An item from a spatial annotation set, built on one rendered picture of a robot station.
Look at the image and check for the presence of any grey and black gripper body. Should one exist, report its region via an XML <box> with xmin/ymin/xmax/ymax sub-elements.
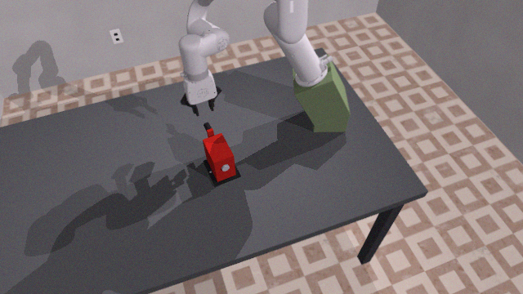
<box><xmin>184</xmin><ymin>70</ymin><xmax>217</xmax><ymax>105</ymax></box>

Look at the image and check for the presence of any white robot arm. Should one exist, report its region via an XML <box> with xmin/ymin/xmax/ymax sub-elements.
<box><xmin>179</xmin><ymin>0</ymin><xmax>333</xmax><ymax>87</ymax></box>

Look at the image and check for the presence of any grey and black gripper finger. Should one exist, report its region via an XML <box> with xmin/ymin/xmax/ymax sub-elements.
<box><xmin>181</xmin><ymin>94</ymin><xmax>199</xmax><ymax>117</ymax></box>
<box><xmin>208</xmin><ymin>86</ymin><xmax>221</xmax><ymax>111</ymax></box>

